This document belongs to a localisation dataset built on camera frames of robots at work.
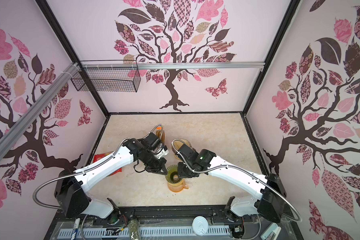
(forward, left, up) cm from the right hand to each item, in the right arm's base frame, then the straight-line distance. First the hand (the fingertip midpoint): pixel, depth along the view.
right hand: (179, 173), depth 74 cm
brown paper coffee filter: (+8, 0, +16) cm, 17 cm away
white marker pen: (-21, +50, -11) cm, 55 cm away
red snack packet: (+16, +52, -10) cm, 55 cm away
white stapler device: (-24, -43, -11) cm, 50 cm away
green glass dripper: (+1, +4, -6) cm, 7 cm away
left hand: (-1, +7, 0) cm, 7 cm away
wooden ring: (-5, +1, -3) cm, 6 cm away
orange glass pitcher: (-4, +1, -11) cm, 12 cm away
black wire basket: (+58, +47, +21) cm, 77 cm away
